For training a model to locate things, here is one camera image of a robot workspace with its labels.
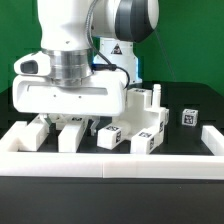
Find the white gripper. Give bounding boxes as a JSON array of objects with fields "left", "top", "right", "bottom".
[{"left": 13, "top": 52, "right": 127, "bottom": 136}]

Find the white chair back bar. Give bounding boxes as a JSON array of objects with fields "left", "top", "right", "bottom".
[{"left": 58, "top": 117, "right": 88, "bottom": 153}]

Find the white chair back part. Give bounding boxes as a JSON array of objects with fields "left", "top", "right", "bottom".
[{"left": 18, "top": 114, "right": 67, "bottom": 152}]

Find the white U-shaped fence frame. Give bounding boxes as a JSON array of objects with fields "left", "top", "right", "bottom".
[{"left": 0, "top": 121, "right": 224, "bottom": 180}]

